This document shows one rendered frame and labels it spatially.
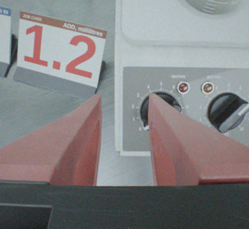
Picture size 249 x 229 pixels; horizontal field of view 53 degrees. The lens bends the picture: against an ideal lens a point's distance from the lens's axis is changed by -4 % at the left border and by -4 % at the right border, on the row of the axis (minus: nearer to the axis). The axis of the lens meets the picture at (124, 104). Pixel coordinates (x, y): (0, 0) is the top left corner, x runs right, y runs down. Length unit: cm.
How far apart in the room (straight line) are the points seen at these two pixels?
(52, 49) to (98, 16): 7
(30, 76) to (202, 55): 17
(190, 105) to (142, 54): 6
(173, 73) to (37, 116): 14
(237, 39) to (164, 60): 6
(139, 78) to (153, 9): 5
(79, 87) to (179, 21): 12
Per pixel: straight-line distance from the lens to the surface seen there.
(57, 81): 27
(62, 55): 27
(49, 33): 27
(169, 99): 21
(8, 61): 30
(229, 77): 22
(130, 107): 21
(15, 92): 29
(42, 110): 27
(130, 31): 19
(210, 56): 22
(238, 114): 21
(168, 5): 21
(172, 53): 21
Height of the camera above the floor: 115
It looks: 75 degrees down
